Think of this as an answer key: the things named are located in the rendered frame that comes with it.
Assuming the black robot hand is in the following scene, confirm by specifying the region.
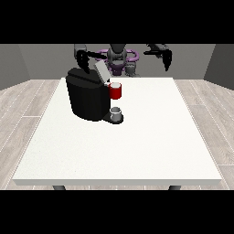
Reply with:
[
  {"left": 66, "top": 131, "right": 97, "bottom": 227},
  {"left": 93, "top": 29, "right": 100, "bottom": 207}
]
[
  {"left": 75, "top": 49, "right": 108, "bottom": 75},
  {"left": 143, "top": 44, "right": 174, "bottom": 73}
]

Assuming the pale grey machine lid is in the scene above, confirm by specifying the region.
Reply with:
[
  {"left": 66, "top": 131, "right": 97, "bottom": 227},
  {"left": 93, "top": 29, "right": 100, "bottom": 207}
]
[{"left": 93, "top": 60, "right": 112, "bottom": 83}]

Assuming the small grey coffee pod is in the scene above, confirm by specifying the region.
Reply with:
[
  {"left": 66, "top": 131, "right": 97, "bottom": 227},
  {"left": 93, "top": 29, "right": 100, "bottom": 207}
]
[{"left": 124, "top": 63, "right": 137, "bottom": 77}]

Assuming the black coffee machine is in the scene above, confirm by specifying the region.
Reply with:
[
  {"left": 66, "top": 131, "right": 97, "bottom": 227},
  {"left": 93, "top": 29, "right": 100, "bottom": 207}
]
[{"left": 66, "top": 67, "right": 124, "bottom": 124}]

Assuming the red pod holder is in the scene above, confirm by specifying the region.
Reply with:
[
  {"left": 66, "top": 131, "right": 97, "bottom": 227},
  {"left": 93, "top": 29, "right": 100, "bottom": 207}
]
[{"left": 108, "top": 81, "right": 123, "bottom": 101}]

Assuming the grey trunk with purple rings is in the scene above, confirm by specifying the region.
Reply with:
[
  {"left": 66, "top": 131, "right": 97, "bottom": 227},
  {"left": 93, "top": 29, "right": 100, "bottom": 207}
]
[{"left": 97, "top": 44, "right": 141, "bottom": 77}]

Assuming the small grey cup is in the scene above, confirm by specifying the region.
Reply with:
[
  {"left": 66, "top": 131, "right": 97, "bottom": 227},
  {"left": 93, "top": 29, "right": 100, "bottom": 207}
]
[{"left": 109, "top": 106, "right": 122, "bottom": 122}]

